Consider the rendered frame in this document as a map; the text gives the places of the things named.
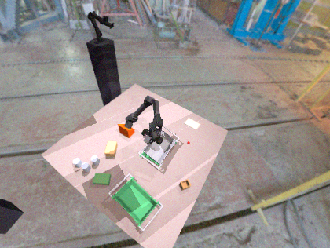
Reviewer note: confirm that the white flat panel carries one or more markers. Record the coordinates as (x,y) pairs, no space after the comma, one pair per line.
(192,123)

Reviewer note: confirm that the small green block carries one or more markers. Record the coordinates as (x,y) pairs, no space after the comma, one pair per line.
(102,178)

